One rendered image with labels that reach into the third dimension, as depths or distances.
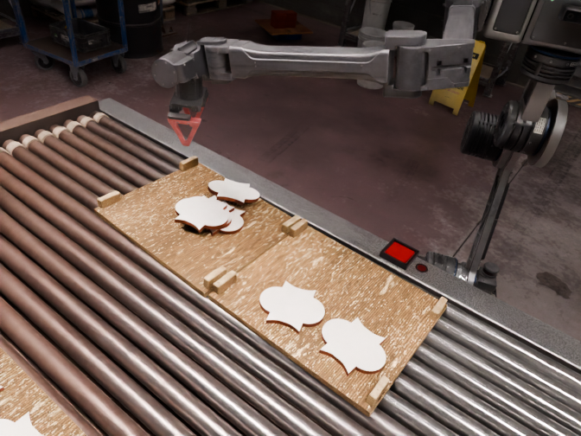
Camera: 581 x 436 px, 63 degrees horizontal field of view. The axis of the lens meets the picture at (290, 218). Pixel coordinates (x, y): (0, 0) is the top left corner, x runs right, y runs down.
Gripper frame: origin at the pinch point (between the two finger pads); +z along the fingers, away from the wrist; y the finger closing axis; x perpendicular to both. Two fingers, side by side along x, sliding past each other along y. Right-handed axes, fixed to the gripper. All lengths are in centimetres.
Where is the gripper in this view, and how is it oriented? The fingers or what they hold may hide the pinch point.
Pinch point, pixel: (189, 131)
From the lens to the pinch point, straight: 113.2
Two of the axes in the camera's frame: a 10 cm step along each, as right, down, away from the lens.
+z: -1.2, 7.8, 6.2
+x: 9.9, 1.0, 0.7
